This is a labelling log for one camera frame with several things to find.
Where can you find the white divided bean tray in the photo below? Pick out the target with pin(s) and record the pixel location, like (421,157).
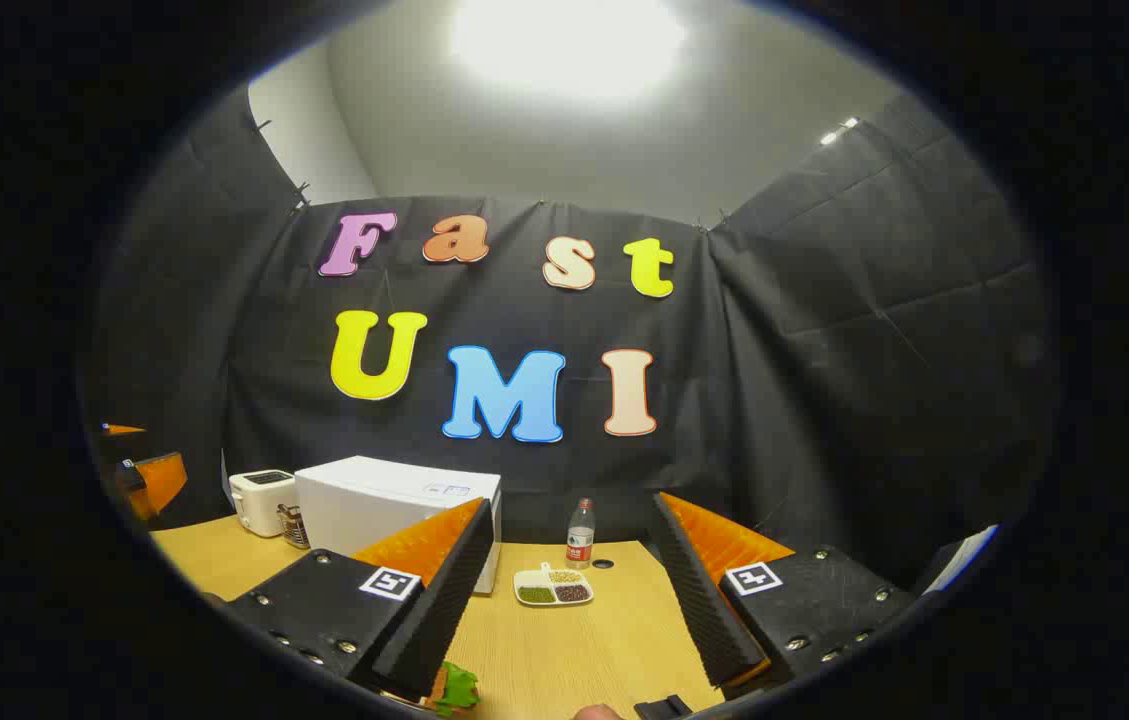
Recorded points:
(554,588)

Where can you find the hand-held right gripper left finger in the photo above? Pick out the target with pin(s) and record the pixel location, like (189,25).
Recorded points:
(444,600)

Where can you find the lettuce sandwich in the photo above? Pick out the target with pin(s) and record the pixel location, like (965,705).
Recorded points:
(456,690)

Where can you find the white microwave oven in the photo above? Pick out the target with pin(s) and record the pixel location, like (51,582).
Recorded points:
(364,510)

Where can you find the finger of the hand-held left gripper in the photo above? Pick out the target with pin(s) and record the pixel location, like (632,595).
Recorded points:
(119,430)
(159,482)

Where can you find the white toaster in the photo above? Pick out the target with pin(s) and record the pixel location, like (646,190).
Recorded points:
(259,505)

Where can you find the large ceiling light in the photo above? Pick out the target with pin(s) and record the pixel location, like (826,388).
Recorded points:
(569,45)

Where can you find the small ceiling light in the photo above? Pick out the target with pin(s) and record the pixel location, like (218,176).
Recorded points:
(838,132)

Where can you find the clear plastic water bottle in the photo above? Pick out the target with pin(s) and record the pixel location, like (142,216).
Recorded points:
(580,535)

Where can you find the black backdrop cloth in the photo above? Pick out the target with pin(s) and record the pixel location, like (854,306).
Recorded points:
(774,400)

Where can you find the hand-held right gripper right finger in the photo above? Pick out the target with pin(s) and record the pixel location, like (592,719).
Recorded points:
(699,600)

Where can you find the white sheet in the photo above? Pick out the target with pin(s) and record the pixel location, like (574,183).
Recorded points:
(962,558)

